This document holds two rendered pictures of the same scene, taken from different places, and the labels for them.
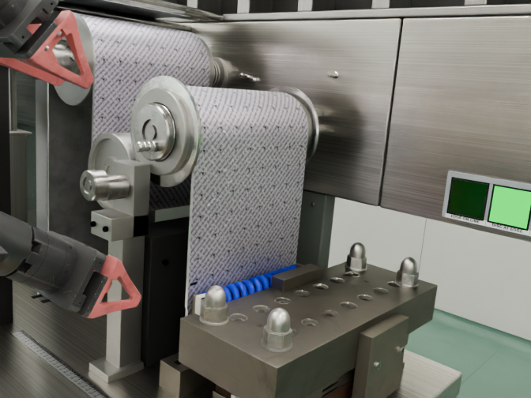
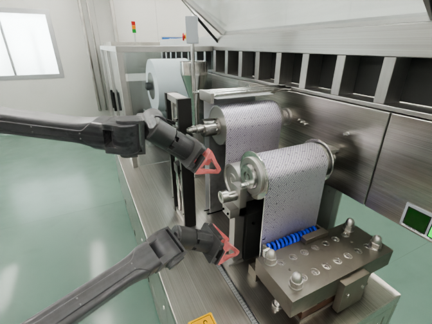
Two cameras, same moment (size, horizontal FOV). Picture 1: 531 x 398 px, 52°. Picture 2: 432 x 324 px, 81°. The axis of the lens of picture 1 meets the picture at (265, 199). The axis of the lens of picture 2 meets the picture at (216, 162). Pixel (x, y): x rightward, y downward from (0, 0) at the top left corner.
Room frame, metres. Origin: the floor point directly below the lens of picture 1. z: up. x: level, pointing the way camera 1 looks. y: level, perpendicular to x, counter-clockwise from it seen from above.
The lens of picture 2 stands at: (0.06, -0.02, 1.60)
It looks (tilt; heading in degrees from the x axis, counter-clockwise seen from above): 25 degrees down; 23
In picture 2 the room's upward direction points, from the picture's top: straight up
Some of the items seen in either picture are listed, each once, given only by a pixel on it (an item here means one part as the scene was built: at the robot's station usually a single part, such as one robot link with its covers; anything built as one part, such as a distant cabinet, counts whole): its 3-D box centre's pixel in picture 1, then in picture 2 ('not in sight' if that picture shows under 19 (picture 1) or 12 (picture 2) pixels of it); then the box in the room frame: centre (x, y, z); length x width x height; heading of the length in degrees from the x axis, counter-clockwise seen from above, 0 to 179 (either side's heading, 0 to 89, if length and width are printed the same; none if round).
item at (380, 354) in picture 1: (382, 362); (351, 290); (0.68, -0.18, 0.97); 0.10 x 0.03 x 0.11; 139
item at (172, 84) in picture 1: (163, 132); (252, 175); (0.72, 0.14, 1.25); 0.15 x 0.01 x 0.15; 49
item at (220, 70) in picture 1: (203, 73); (279, 117); (1.11, 0.14, 1.34); 0.07 x 0.07 x 0.07; 49
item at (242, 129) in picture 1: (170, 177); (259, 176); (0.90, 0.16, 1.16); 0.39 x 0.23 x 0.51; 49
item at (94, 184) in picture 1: (94, 185); (223, 196); (0.69, 0.22, 1.18); 0.04 x 0.02 x 0.04; 49
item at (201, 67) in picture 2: not in sight; (193, 67); (1.27, 0.62, 1.50); 0.14 x 0.14 x 0.06
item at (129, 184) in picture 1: (117, 271); (233, 225); (0.71, 0.20, 1.05); 0.06 x 0.05 x 0.31; 139
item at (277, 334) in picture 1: (278, 326); (296, 279); (0.58, -0.03, 1.05); 0.04 x 0.04 x 0.04
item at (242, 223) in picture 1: (250, 230); (292, 214); (0.78, 0.02, 1.11); 0.23 x 0.01 x 0.18; 139
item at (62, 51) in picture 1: (53, 59); (209, 126); (0.87, 0.35, 1.34); 0.06 x 0.06 x 0.06; 49
